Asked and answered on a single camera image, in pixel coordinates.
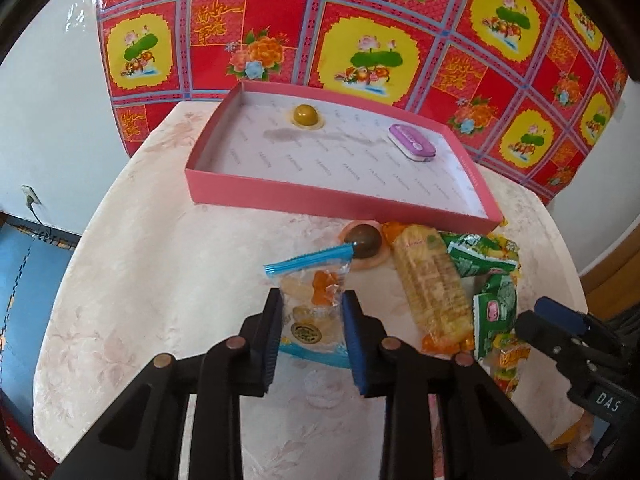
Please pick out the white wall socket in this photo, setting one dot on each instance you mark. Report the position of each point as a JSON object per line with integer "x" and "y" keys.
{"x": 30, "y": 195}

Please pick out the pink cardboard box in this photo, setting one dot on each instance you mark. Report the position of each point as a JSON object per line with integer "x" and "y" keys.
{"x": 350, "y": 175}

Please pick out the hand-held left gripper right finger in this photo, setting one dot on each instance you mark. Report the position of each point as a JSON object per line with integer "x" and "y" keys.
{"x": 356, "y": 345}

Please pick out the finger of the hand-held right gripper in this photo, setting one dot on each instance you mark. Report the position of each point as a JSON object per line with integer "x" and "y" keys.
{"x": 537, "y": 332}
{"x": 552, "y": 308}

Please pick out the brown jelly cup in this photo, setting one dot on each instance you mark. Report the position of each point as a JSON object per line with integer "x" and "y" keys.
{"x": 364, "y": 240}

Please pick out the purple oval tin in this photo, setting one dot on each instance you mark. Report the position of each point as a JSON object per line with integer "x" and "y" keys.
{"x": 410, "y": 141}

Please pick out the olive jelly cup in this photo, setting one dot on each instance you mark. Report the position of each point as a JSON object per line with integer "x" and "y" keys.
{"x": 305, "y": 116}

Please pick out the yellow cracker packet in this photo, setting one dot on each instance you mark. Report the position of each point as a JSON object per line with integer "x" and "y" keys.
{"x": 435, "y": 285}

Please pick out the green snack packet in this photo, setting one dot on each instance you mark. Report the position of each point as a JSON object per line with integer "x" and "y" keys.
{"x": 495, "y": 310}
{"x": 480, "y": 256}

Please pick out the blue patterned mat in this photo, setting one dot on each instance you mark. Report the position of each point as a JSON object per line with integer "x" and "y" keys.
{"x": 30, "y": 300}

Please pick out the clear blue-edged candy packet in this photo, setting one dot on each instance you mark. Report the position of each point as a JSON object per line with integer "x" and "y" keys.
{"x": 312, "y": 285}

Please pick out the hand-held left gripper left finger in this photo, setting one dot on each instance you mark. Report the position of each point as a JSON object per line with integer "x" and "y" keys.
{"x": 270, "y": 350}

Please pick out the red floral printed cloth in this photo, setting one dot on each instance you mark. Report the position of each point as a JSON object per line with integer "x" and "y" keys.
{"x": 350, "y": 35}

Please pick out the orange yellow jelly packet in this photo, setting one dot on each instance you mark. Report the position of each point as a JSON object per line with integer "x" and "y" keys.
{"x": 510, "y": 360}

